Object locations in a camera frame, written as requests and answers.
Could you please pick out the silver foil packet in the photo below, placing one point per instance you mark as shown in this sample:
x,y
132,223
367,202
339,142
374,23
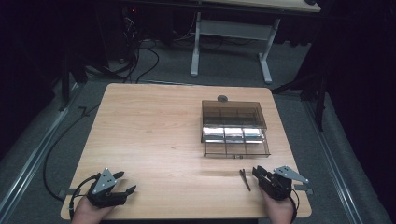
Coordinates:
x,y
213,133
233,133
252,133

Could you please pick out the grey metal table clamp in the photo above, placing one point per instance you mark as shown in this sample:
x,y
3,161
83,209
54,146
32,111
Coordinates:
x,y
303,188
66,192

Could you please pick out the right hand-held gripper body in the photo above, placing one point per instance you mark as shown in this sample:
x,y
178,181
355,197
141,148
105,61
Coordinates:
x,y
278,186

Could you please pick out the brown transparent drawer box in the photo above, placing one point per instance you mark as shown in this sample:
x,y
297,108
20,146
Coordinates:
x,y
233,115

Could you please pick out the round dark table knob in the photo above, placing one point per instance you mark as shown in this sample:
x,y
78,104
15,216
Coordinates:
x,y
222,98

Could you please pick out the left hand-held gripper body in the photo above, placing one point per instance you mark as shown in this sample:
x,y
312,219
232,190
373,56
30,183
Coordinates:
x,y
104,183

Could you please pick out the person's left hand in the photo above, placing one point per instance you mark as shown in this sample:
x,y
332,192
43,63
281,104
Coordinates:
x,y
88,213

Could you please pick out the aluminium floor rail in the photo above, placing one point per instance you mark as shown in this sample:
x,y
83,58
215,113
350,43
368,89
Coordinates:
x,y
333,161
34,149

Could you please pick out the black tripod stand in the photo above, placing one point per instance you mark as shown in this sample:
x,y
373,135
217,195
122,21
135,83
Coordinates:
x,y
319,102

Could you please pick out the desk with white legs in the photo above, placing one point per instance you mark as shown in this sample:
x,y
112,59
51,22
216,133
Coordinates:
x,y
233,29

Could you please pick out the person's right hand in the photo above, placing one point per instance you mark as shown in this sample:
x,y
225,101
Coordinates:
x,y
280,210

